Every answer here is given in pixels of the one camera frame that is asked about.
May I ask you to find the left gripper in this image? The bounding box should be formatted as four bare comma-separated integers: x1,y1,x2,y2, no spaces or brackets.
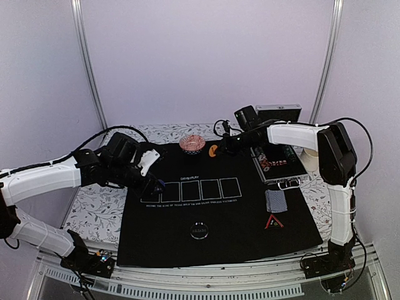
108,161,166,199

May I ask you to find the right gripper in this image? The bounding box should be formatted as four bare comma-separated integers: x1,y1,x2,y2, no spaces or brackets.
216,129,259,156

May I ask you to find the orange big blind button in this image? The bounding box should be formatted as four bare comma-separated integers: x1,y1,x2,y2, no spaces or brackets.
208,144,218,158

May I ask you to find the blue playing card deck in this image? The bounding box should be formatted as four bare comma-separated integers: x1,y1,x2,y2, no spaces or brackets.
265,190,288,213

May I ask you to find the clear dealer button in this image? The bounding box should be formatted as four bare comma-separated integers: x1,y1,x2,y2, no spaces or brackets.
190,222,209,240

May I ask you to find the purple small blind button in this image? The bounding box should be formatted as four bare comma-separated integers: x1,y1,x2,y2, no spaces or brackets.
156,179,165,193

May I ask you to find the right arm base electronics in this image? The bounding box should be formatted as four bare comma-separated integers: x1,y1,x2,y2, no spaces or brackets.
299,252,356,294

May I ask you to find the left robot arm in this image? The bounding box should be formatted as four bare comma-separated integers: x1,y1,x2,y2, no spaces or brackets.
1,132,164,271

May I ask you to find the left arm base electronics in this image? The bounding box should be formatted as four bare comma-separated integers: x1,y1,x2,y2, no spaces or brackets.
60,229,115,279

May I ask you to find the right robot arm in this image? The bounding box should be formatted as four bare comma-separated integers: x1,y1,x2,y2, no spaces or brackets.
216,106,357,274

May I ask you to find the patterned small bowl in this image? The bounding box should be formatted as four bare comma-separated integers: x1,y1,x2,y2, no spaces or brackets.
179,134,206,155

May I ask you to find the left poker chip row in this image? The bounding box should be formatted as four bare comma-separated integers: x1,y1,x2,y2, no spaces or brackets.
253,147,271,172

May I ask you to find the poker chip row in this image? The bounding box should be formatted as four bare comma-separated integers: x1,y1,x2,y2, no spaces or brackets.
283,145,298,163
253,147,271,172

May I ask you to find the aluminium poker chip case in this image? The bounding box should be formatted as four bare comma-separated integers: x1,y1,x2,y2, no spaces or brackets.
251,104,308,189

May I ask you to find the right poker chip row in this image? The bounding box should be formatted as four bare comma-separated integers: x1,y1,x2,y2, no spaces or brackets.
283,145,298,163

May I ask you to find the black poker mat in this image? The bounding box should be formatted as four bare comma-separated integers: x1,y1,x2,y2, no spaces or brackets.
117,143,323,268

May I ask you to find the cream ceramic mug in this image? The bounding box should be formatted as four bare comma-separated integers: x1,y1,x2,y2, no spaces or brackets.
300,148,319,172

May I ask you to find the red black triangle card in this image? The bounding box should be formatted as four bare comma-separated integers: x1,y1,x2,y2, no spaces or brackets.
265,214,284,229

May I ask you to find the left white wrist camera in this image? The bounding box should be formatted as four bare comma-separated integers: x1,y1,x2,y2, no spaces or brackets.
137,149,160,177

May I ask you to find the left black cable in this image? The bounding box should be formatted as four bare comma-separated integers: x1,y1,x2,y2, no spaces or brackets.
0,124,151,176

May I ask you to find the front aluminium rail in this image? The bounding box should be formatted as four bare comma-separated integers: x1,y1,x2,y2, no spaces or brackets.
31,243,388,300

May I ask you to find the right aluminium frame post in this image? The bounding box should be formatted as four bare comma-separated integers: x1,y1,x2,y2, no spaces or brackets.
309,0,344,124

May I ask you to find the aluminium frame post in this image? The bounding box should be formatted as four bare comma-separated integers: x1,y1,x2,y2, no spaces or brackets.
309,0,344,124
71,0,108,129

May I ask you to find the left aluminium frame post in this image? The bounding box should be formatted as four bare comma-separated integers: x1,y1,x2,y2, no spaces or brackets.
71,0,108,129

